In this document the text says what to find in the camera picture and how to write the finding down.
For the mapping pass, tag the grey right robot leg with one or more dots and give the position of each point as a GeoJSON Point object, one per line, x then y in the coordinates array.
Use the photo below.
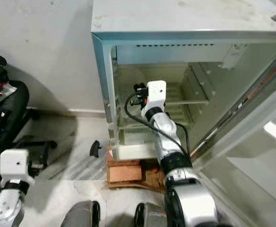
{"type": "Point", "coordinates": [151, 216]}

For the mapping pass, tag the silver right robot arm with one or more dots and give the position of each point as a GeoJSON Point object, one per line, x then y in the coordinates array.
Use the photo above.
{"type": "Point", "coordinates": [175, 156]}

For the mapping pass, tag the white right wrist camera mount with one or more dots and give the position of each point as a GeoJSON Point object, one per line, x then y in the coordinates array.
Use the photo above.
{"type": "Point", "coordinates": [156, 94]}

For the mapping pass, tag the grey robot leg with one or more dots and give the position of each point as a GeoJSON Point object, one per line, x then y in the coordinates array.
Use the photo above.
{"type": "Point", "coordinates": [151, 216]}
{"type": "Point", "coordinates": [81, 215]}

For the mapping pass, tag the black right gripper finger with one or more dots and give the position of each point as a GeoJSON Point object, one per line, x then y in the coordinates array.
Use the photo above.
{"type": "Point", "coordinates": [138, 86]}

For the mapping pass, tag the grey fridge door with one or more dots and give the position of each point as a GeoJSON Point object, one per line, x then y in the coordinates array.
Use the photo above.
{"type": "Point", "coordinates": [251, 151]}

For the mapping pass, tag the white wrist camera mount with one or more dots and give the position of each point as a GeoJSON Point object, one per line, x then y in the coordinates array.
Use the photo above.
{"type": "Point", "coordinates": [13, 163]}
{"type": "Point", "coordinates": [156, 94]}

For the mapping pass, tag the grey left robot leg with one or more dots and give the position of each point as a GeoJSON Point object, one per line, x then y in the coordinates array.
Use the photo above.
{"type": "Point", "coordinates": [81, 215]}

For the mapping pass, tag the light blue mini fridge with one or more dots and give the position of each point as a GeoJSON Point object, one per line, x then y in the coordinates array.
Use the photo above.
{"type": "Point", "coordinates": [175, 19]}

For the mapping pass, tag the black office chair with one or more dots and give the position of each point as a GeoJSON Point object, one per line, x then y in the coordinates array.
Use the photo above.
{"type": "Point", "coordinates": [7, 109]}

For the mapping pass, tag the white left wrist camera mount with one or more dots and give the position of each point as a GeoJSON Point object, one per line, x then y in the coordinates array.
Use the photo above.
{"type": "Point", "coordinates": [13, 163]}

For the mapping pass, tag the clear fridge shelf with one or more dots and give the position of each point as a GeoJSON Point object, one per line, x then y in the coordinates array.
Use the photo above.
{"type": "Point", "coordinates": [190, 100]}

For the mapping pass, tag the brown brick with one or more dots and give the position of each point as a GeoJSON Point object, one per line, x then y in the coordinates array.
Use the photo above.
{"type": "Point", "coordinates": [123, 173]}

